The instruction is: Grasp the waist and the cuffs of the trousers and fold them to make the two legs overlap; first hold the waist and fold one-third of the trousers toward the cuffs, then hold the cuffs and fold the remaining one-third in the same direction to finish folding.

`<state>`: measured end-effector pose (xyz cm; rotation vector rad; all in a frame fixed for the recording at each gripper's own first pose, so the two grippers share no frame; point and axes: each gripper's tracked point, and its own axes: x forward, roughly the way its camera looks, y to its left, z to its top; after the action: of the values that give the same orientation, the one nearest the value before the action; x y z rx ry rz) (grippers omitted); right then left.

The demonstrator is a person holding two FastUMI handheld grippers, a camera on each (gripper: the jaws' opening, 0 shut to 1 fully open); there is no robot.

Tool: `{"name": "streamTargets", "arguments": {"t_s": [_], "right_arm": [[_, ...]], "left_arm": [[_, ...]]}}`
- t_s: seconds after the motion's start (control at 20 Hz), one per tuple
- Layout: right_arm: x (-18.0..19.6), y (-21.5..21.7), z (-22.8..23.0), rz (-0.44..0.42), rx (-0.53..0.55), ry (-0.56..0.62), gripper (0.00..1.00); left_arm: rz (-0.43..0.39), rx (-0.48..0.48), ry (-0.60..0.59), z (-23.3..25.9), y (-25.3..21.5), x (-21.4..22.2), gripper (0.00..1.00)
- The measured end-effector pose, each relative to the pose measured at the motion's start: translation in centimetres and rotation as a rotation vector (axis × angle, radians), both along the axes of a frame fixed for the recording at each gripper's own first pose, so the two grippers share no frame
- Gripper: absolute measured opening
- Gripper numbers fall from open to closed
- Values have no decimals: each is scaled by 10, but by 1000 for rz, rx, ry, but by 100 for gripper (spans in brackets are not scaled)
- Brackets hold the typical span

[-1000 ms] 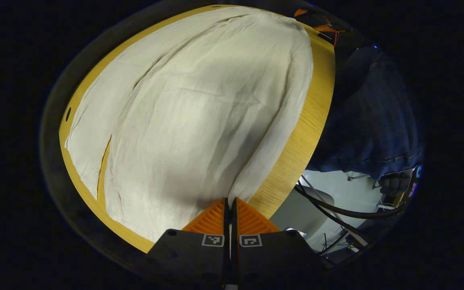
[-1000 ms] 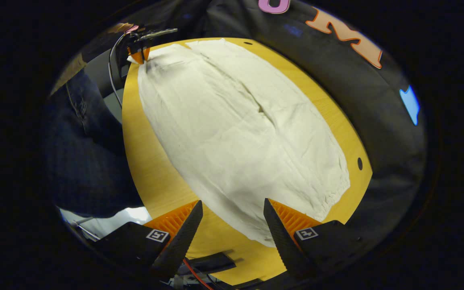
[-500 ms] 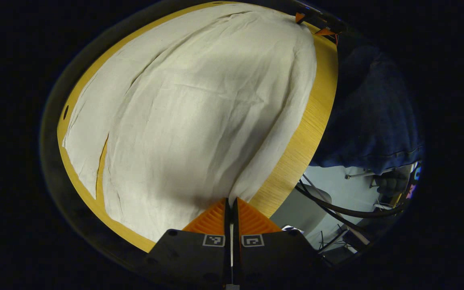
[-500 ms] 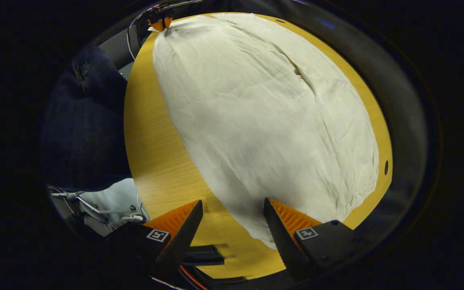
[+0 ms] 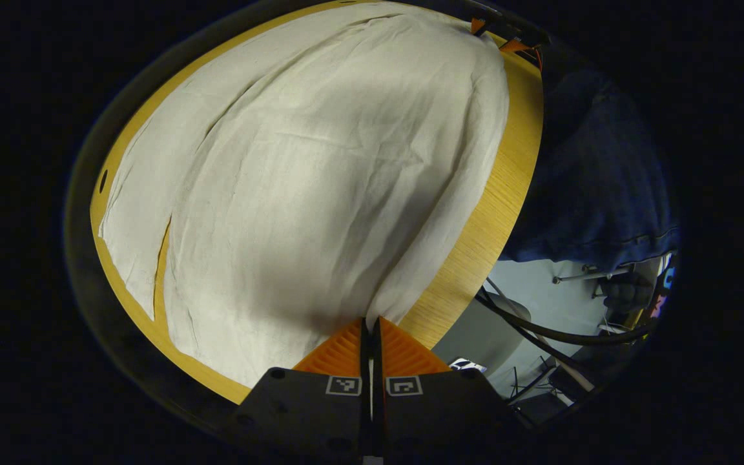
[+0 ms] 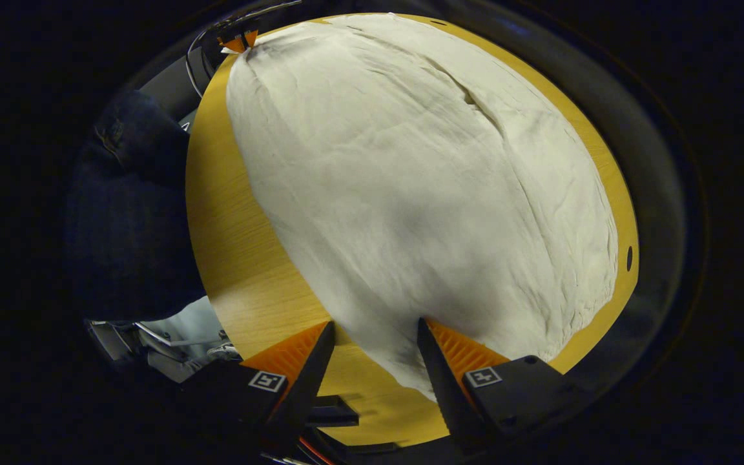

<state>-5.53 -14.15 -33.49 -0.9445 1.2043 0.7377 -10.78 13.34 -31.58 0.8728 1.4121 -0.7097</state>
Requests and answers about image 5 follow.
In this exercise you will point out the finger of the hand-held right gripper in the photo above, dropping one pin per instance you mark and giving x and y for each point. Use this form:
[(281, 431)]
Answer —
[(514, 45), (477, 26)]

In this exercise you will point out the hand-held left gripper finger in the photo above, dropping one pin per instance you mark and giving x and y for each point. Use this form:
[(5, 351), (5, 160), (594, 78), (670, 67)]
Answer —
[(378, 361), (365, 361)]

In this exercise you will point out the white jeans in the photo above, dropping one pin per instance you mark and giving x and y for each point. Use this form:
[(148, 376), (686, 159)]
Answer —
[(314, 194)]

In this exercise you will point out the person's dark blue clothing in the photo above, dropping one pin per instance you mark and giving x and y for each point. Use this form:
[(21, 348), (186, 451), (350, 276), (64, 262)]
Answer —
[(595, 181)]

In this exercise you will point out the thin metal bar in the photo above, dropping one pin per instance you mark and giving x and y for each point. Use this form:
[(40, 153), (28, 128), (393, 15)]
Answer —
[(588, 276)]

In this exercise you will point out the dark shoe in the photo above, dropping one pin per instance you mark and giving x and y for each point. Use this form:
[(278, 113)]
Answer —
[(627, 294)]

